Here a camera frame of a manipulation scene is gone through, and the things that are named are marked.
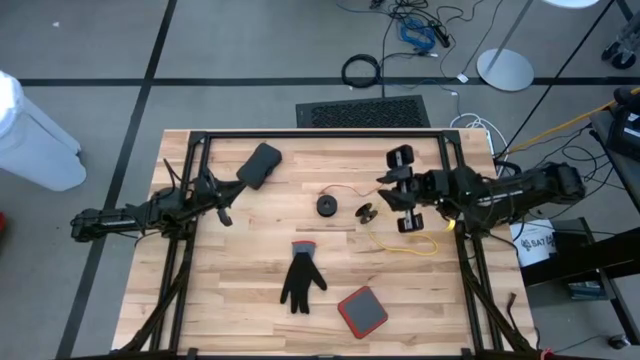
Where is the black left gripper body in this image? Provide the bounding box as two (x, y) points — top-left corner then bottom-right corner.
(189, 167), (234, 227)

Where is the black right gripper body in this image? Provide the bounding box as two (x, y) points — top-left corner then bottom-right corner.
(387, 144), (444, 234)

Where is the thin red cord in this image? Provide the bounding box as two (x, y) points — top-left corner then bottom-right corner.
(318, 183), (385, 199)

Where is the thin yellow cord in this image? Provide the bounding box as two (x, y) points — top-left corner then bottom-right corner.
(367, 222), (440, 257)

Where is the black zippered case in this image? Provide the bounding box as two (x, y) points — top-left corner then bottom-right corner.
(235, 142), (283, 191)

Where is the black floor vent grate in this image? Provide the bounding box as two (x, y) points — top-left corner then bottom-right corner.
(295, 94), (432, 129)

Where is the black glove grey red cuff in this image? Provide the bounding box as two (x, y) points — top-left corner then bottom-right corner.
(278, 240), (329, 315)

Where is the red square box grey lid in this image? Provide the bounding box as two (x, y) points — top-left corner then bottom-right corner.
(336, 285), (390, 340)

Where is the black power strip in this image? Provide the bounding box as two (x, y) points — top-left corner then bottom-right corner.
(428, 19), (452, 49)

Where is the black equipment cart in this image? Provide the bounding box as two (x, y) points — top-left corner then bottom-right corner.
(519, 107), (640, 346)

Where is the white plastic bin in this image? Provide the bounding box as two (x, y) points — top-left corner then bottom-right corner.
(0, 69), (87, 193)

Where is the black electronics box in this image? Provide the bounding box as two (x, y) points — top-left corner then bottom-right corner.
(612, 85), (640, 162)

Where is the black caster chair base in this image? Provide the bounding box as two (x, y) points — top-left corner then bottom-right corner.
(602, 19), (640, 70)

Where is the black metal table frame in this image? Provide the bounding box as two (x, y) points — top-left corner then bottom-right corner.
(114, 129), (539, 360)

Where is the white floor cable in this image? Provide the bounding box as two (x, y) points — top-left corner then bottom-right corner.
(448, 112), (510, 161)

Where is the coiled black floor cable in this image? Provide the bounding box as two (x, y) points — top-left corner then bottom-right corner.
(341, 53), (383, 90)

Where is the grey round-base pedestal stand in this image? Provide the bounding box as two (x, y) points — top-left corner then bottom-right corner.
(475, 0), (601, 93)

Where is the blue floor cable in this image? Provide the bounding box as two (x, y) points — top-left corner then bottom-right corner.
(398, 17), (437, 51)

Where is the brown strap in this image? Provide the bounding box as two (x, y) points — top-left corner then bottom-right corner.
(504, 292), (521, 331)

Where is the yellow floor extension cord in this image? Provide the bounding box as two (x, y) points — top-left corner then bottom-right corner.
(508, 87), (640, 154)

